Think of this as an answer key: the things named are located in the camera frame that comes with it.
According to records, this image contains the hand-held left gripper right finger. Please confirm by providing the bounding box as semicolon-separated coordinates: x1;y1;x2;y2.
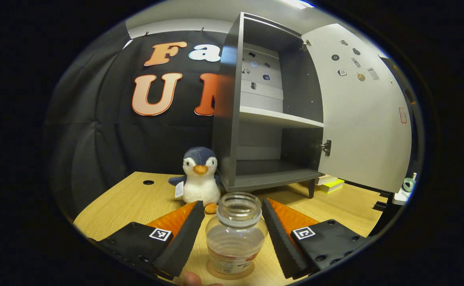
262;198;369;280

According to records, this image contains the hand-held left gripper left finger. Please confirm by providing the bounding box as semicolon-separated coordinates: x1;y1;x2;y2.
97;201;205;280

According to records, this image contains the clear plastic bottle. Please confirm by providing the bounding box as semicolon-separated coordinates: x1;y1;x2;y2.
205;192;269;275

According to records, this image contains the round brown coaster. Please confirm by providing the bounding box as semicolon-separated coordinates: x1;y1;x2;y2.
206;260;255;280

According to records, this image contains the dark grey cabinet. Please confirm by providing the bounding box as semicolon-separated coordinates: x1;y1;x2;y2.
211;11;328;199

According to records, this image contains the white cabinet door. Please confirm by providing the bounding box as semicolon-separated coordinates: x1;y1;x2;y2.
301;23;412;194

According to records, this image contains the blue white penguin plush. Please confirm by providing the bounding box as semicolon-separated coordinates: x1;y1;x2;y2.
168;147;222;214

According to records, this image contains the yellow book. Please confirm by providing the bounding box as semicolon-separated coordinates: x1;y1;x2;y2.
318;179;345;194

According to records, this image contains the book with brown cover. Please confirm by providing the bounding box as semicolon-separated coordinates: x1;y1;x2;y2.
315;174;339;186

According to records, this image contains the white board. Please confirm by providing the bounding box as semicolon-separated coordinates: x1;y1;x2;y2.
392;187;415;206

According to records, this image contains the black backdrop cloth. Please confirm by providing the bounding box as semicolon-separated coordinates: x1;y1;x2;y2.
45;24;421;223

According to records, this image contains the ceiling light panel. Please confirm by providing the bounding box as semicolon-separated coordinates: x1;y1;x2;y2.
282;0;316;10

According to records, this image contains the black metal bracket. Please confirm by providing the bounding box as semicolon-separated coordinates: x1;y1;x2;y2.
373;190;393;212

